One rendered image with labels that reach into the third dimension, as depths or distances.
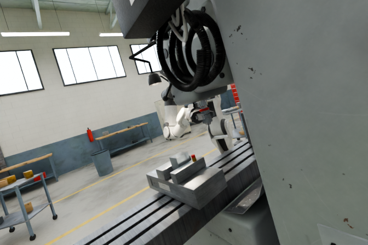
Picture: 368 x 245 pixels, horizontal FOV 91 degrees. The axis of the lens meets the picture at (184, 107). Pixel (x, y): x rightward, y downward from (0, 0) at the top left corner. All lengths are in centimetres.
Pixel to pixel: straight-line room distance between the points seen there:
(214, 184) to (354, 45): 53
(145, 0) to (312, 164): 41
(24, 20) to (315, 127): 920
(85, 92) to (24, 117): 208
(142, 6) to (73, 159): 791
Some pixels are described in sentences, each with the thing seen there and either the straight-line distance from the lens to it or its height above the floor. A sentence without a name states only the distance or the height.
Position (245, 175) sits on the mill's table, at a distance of 85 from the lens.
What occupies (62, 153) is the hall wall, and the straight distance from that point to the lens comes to 814.
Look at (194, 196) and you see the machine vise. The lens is 63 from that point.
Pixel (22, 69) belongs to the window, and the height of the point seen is 393.
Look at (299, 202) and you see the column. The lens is 44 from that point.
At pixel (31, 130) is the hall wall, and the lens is 817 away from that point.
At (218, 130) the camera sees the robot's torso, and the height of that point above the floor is 100.
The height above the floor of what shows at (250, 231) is 89.
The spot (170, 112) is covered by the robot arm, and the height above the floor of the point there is 127.
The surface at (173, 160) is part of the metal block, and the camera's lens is 73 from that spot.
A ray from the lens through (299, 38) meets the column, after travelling 34.
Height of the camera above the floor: 133
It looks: 2 degrees down
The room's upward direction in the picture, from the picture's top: 16 degrees counter-clockwise
